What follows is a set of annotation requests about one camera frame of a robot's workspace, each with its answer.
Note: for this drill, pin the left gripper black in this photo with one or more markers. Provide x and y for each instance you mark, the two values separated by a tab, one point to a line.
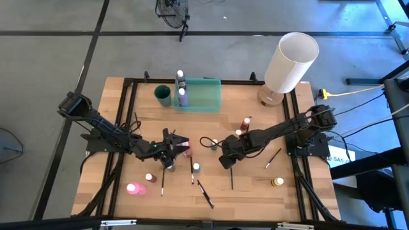
167	150

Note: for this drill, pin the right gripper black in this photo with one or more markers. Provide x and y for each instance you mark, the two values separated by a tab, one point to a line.
234	145

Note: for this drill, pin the large bright red paint bottle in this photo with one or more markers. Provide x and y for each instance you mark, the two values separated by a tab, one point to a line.
188	151

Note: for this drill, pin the small teal green paint bottle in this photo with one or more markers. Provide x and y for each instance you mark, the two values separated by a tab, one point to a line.
214	145

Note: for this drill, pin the large purple paint bottle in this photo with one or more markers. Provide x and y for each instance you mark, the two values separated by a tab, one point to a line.
183	99

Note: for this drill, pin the large dark paint bottle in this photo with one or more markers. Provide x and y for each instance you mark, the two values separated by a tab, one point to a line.
181	83

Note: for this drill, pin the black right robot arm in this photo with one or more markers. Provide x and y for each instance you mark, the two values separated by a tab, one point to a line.
281	129

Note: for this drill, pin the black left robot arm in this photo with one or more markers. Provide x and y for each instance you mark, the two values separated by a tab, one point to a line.
105	129

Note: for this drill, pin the small yellow paint bottle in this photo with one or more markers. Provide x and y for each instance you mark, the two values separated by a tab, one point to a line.
277	181
238	132

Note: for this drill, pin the sap green paint bottle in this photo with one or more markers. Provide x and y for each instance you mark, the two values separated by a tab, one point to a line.
172	169

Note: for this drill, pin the small red paint bottle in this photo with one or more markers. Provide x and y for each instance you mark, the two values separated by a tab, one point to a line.
245	124

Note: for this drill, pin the cerulean blue paint bottle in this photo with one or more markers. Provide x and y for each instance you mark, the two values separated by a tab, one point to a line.
196	167

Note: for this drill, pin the small maroon paint bottle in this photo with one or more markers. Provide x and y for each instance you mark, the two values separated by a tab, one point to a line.
151	177

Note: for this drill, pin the large pink paint bottle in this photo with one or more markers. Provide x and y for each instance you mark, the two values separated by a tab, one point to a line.
136	188

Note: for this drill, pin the teal translucent plastic bin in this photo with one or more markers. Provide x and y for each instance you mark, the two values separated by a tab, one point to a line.
207	99

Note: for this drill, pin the teal plastic cup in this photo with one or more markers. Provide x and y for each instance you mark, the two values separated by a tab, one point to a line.
162	94

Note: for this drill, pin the white shade table lamp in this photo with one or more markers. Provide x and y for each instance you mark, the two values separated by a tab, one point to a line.
287	67

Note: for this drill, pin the yellow power plug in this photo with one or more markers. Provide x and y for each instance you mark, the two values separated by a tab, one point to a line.
325	93

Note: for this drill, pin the white printed sign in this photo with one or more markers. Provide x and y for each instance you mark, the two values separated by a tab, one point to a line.
340	159

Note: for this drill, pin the black floor fan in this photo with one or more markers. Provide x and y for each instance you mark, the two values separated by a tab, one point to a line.
184	25

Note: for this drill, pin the black bar with silver brackets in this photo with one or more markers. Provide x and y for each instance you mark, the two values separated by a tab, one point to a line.
48	223

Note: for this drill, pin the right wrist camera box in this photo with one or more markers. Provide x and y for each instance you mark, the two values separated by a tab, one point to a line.
228	161

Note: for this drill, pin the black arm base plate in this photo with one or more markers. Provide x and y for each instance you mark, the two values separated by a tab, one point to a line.
289	151
92	148

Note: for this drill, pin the black aluminium table frame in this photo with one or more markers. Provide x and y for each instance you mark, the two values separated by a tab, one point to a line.
239	81

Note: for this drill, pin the black desk frame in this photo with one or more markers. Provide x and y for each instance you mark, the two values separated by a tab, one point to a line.
364	164

